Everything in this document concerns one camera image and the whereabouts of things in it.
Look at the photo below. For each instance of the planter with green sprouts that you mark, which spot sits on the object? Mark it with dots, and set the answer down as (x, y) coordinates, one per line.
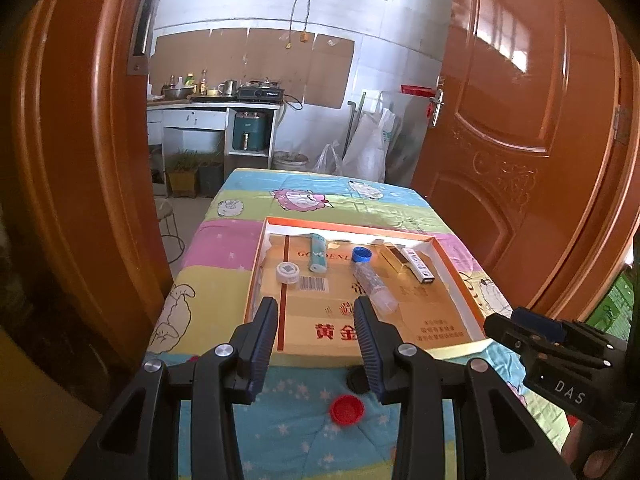
(182, 182)

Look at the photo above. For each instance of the white round container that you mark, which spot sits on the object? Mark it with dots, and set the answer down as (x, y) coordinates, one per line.
(288, 274)

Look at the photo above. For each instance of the dark planter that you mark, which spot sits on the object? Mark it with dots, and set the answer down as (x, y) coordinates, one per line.
(211, 180)

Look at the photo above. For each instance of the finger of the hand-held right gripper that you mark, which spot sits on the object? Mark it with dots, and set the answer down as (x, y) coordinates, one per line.
(540, 324)
(505, 332)

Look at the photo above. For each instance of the green stick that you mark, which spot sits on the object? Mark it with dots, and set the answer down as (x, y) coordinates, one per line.
(351, 130)

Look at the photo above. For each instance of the printed blanket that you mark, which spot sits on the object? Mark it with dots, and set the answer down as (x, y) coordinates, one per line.
(300, 430)

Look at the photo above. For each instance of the black bottle cap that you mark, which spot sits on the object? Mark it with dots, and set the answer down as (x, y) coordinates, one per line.
(356, 380)

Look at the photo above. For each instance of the red bottle cap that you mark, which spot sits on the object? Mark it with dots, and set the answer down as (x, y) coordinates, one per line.
(346, 408)

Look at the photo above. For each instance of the white woven sack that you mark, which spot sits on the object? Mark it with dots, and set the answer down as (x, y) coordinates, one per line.
(370, 145)

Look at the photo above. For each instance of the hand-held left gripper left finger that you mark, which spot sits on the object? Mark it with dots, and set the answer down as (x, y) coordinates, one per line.
(262, 355)

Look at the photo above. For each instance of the brown wooden door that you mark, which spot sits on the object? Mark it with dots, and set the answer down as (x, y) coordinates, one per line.
(90, 160)
(525, 160)

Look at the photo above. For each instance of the white kitchen cabinet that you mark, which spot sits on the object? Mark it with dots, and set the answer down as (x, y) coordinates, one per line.
(200, 117)

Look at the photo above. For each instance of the orange cardboard box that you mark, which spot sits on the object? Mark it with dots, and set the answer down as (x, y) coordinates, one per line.
(345, 223)

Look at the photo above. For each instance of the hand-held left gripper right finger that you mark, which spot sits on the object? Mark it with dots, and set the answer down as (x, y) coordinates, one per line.
(372, 360)

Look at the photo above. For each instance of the person's right hand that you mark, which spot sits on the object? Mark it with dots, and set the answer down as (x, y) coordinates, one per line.
(590, 455)

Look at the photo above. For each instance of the clear plastic bag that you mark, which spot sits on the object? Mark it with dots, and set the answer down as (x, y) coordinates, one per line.
(327, 162)

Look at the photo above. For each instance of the teal lighter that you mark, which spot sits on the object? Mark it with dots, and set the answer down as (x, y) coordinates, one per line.
(317, 257)

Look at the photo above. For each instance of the gold lighter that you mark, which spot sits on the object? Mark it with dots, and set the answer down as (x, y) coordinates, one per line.
(395, 260)

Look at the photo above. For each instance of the teal air fryer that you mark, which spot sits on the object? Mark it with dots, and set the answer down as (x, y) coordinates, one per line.
(250, 132)

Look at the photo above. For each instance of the red paper ornament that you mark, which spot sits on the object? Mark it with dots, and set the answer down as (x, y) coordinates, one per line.
(415, 90)

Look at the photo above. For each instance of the cardboard wall panel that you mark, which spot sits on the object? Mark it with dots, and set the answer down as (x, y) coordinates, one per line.
(280, 55)

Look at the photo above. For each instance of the metal stool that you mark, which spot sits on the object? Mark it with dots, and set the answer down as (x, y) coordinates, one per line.
(162, 208)

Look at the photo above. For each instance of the white bucket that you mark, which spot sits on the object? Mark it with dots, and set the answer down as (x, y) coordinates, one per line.
(290, 161)

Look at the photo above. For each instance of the metal wok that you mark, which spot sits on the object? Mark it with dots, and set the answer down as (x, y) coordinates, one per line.
(179, 92)

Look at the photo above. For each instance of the dark sauce bottle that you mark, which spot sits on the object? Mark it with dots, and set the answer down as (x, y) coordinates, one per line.
(203, 82)

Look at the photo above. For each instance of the black and white lighter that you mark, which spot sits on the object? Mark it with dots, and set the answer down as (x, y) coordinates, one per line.
(420, 266)

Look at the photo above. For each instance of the metal kettle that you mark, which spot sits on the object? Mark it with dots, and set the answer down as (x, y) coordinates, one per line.
(227, 88)

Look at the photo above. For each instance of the black gas stove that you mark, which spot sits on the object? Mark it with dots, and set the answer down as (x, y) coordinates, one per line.
(260, 92)

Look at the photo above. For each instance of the clear plastic bottle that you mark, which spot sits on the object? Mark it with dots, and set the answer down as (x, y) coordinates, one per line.
(376, 287)

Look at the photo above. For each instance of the blue bottle cap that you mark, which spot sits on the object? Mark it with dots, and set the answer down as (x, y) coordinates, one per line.
(361, 255)

